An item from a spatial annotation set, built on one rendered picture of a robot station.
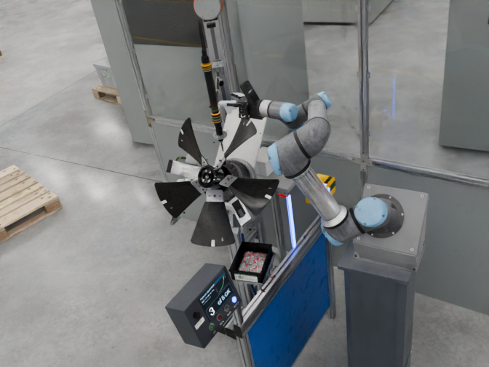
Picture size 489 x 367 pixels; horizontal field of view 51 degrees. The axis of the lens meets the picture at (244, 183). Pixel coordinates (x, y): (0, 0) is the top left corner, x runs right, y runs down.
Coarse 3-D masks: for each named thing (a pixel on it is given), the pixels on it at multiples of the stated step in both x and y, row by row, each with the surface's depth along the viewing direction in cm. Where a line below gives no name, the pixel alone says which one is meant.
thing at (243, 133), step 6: (246, 120) 261; (240, 126) 264; (246, 126) 257; (252, 126) 253; (240, 132) 259; (246, 132) 254; (252, 132) 250; (234, 138) 262; (240, 138) 255; (246, 138) 251; (234, 144) 257; (240, 144) 252; (228, 150) 259
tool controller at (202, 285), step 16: (208, 272) 197; (224, 272) 197; (192, 288) 191; (208, 288) 190; (224, 288) 197; (176, 304) 186; (192, 304) 184; (208, 304) 190; (224, 304) 197; (176, 320) 188; (192, 320) 184; (208, 320) 190; (224, 320) 197; (192, 336) 188; (208, 336) 190
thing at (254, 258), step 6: (246, 252) 265; (258, 252) 264; (246, 258) 261; (252, 258) 261; (258, 258) 260; (264, 258) 260; (240, 264) 258; (252, 264) 257; (258, 264) 256; (240, 270) 255; (246, 270) 254; (252, 270) 253; (258, 270) 253
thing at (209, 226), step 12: (204, 204) 260; (216, 204) 261; (204, 216) 259; (216, 216) 260; (204, 228) 258; (216, 228) 259; (228, 228) 260; (192, 240) 259; (204, 240) 258; (216, 240) 258; (228, 240) 259
